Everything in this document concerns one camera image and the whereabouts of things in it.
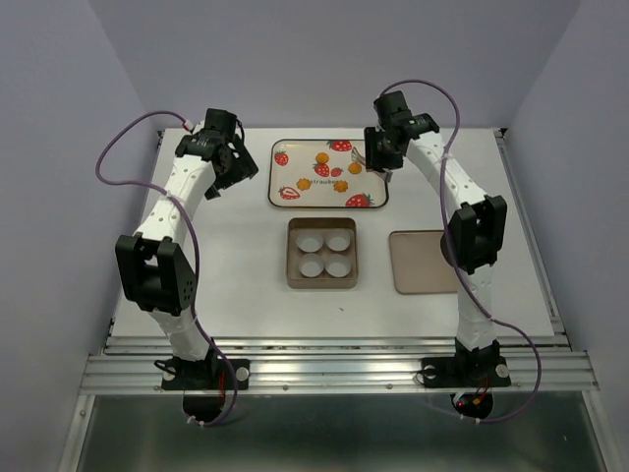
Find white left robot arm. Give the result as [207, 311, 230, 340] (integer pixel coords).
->
[115, 108, 258, 387]

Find gold tin lid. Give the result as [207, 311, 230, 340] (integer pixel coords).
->
[388, 230, 457, 295]

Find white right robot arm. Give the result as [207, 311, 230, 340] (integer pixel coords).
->
[364, 91, 507, 384]

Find white paper cupcake liner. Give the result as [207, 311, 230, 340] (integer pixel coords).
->
[296, 231, 324, 253]
[298, 254, 325, 278]
[325, 254, 352, 278]
[325, 229, 352, 252]

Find orange swirl cookie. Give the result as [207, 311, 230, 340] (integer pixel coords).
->
[315, 152, 329, 164]
[296, 178, 312, 191]
[348, 162, 362, 175]
[333, 180, 349, 193]

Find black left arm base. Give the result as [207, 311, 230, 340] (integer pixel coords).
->
[153, 357, 251, 391]

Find metal tongs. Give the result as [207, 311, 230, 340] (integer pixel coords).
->
[351, 147, 392, 184]

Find strawberry print tray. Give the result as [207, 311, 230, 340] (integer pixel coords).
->
[268, 139, 389, 209]

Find gold square tin box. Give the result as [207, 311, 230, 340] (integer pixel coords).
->
[285, 217, 359, 290]

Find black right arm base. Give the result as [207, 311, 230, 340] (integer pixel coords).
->
[417, 356, 511, 389]

